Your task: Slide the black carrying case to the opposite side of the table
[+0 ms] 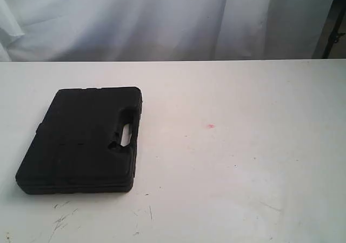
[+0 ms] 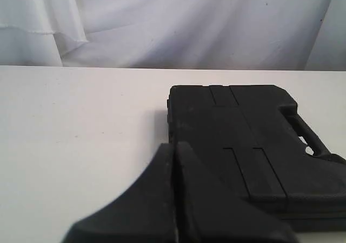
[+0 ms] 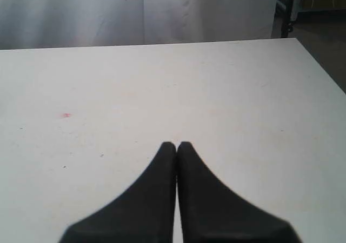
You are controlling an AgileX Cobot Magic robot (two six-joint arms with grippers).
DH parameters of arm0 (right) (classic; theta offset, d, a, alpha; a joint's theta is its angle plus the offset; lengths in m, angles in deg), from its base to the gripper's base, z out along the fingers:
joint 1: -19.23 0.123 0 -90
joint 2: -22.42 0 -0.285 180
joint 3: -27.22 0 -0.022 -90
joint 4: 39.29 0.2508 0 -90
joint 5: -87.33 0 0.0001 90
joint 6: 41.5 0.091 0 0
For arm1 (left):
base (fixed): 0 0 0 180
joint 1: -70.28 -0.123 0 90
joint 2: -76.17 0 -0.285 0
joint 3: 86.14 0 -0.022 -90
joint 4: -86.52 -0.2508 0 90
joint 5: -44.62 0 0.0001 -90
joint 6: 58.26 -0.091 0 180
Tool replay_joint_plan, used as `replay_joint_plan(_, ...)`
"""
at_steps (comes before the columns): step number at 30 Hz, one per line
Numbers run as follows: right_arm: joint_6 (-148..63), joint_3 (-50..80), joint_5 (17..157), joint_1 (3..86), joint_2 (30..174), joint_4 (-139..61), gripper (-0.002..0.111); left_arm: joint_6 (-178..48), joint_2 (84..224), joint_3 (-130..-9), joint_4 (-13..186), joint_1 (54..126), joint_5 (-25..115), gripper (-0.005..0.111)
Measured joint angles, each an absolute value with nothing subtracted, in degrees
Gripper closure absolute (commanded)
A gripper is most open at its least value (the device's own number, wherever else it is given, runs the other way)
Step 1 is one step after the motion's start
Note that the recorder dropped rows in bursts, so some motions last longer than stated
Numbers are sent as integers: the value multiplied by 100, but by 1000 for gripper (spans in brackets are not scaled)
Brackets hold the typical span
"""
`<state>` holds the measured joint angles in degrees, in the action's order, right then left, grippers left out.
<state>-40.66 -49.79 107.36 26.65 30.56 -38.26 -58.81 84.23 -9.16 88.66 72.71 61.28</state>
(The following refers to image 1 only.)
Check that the black plastic tool case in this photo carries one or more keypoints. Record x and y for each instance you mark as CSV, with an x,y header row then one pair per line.
x,y
86,143

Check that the black metal stand pole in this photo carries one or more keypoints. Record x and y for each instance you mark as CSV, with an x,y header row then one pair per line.
x,y
335,23

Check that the white backdrop curtain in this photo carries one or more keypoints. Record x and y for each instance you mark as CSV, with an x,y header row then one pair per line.
x,y
152,30

